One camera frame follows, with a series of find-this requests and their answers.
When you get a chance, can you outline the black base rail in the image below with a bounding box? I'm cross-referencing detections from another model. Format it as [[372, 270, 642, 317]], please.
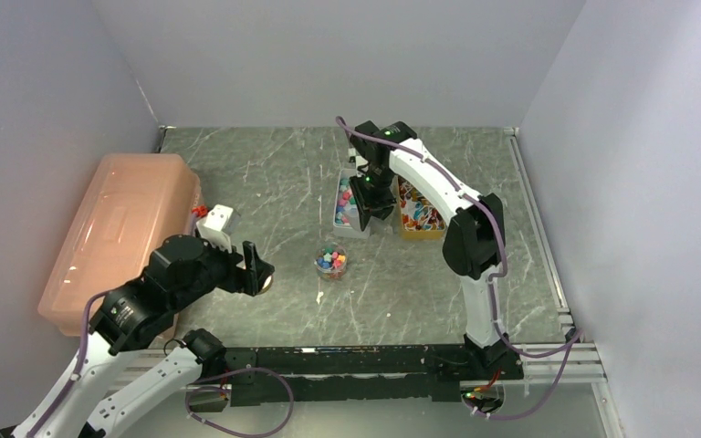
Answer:
[[199, 342, 525, 407]]

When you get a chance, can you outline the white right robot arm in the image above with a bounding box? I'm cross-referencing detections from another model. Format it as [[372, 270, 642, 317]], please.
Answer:
[[336, 117, 511, 379]]

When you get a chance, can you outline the orange translucent storage box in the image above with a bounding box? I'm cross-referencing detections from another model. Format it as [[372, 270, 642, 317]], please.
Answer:
[[37, 153, 203, 337]]

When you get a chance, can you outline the gold tin of lollipops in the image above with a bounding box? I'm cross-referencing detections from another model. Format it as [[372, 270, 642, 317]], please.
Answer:
[[393, 176, 446, 241]]

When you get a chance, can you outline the gold round lid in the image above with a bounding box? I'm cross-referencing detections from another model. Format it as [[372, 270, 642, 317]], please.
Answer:
[[258, 275, 273, 295]]

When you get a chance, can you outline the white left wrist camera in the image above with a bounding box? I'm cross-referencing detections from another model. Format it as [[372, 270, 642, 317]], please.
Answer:
[[194, 204, 241, 252]]

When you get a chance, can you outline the clear plastic cup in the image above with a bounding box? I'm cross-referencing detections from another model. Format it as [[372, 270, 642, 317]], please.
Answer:
[[312, 242, 348, 280]]

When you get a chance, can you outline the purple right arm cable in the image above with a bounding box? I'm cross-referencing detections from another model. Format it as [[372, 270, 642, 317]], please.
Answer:
[[334, 116, 584, 422]]

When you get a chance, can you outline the white tin of pastel candies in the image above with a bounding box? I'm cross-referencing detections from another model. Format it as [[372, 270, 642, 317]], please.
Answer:
[[332, 168, 370, 239]]

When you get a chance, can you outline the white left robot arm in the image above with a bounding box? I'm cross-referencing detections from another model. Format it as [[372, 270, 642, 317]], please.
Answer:
[[0, 235, 275, 437]]

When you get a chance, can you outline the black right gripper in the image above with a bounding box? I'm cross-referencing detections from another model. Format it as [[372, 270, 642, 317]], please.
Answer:
[[350, 165, 396, 230]]

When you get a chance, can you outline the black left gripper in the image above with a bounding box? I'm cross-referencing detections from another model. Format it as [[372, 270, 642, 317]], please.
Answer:
[[171, 231, 274, 310]]

